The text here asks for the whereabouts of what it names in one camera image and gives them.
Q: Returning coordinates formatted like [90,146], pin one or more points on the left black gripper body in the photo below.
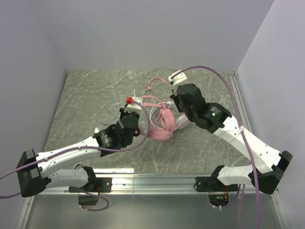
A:
[129,113]

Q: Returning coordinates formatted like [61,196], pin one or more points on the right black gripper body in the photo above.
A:
[177,102]

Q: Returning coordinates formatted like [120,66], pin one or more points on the pink headphones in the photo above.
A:
[156,134]

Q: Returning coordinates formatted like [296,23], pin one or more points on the white headphones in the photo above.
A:
[181,121]

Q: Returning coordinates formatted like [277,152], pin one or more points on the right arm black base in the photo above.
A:
[217,192]

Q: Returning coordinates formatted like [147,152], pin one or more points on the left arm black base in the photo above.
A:
[89,196]

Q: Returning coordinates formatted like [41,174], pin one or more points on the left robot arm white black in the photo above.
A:
[39,171]

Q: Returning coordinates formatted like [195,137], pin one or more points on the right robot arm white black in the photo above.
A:
[267,164]

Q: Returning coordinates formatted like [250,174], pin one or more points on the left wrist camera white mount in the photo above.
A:
[134,103]

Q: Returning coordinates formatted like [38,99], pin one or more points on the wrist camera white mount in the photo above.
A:
[179,79]
[134,103]

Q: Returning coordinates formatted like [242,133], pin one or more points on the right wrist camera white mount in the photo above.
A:
[179,79]

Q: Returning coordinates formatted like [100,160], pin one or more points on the aluminium front rail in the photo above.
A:
[152,183]

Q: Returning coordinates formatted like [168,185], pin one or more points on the aluminium rail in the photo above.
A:
[237,108]
[152,183]

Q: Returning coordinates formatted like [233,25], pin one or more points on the aluminium right side rail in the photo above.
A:
[237,108]

